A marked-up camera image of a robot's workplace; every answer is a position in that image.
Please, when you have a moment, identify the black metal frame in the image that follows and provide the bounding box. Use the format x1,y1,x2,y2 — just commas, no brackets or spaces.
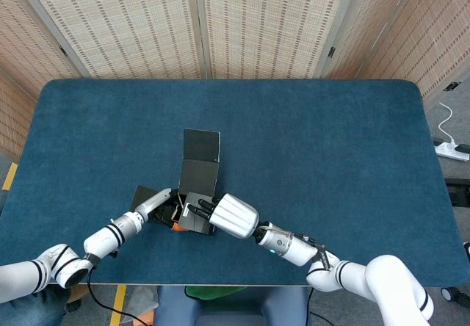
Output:
444,178,470,206

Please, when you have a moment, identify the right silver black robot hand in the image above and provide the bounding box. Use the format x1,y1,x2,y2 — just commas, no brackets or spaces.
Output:
187,192,267,239

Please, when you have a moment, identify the grey plastic bag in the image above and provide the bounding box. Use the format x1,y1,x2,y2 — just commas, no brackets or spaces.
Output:
126,285,159,314

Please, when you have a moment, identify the white power strip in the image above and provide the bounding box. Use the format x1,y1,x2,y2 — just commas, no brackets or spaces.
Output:
434,139,470,162

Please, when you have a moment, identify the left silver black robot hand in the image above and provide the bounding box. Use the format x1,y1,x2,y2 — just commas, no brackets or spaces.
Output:
134,188,184,231

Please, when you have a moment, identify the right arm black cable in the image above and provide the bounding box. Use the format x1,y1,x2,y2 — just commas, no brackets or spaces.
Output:
305,286,333,326

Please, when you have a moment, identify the blue robot base seat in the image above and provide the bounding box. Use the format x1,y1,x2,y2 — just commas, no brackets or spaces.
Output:
153,285,311,326

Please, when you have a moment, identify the green cloth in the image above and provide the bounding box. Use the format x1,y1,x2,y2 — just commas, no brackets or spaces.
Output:
184,285,236,301

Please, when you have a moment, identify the woven folding screen panel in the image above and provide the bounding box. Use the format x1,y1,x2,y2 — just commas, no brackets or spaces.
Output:
352,0,470,99
0,0,89,101
192,0,363,80
0,70,37,160
10,0,205,80
319,0,419,81

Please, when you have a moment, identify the yellow floor tape strip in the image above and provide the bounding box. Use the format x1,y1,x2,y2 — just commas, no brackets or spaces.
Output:
1,162,18,191
109,284,128,326

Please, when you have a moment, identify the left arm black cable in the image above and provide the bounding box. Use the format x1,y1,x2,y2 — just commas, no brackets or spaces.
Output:
86,254,150,326

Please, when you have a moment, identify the black box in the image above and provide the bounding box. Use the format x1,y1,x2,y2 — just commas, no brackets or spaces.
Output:
129,128,221,236

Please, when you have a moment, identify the blue felt table mat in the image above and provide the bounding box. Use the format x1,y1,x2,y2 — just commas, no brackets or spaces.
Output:
0,79,470,287

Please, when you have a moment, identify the white power cable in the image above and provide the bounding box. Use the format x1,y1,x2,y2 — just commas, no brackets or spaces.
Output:
437,101,458,147

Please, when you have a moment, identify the black caster wheel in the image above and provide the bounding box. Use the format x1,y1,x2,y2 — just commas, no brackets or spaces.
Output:
440,286,464,303

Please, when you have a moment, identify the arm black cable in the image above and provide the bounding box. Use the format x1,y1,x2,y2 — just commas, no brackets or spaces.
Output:
86,254,150,326
305,286,333,326

